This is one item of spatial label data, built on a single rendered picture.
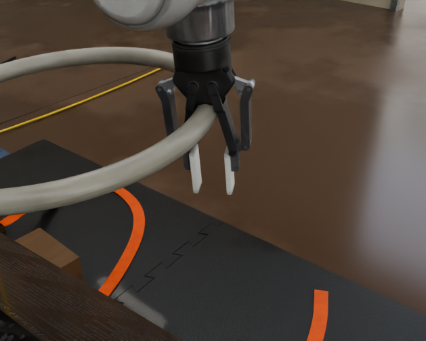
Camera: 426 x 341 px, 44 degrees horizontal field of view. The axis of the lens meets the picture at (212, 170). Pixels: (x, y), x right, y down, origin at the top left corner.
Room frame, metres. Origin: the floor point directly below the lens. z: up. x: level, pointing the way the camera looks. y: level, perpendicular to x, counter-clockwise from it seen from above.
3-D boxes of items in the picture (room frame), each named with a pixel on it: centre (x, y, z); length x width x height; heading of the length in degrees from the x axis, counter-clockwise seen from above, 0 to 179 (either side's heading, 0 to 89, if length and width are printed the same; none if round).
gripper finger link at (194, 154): (0.67, 0.03, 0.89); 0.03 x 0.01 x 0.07; 169
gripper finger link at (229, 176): (0.66, -0.02, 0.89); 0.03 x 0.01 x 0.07; 169
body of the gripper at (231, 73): (0.66, 0.01, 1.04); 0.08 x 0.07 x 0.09; 79
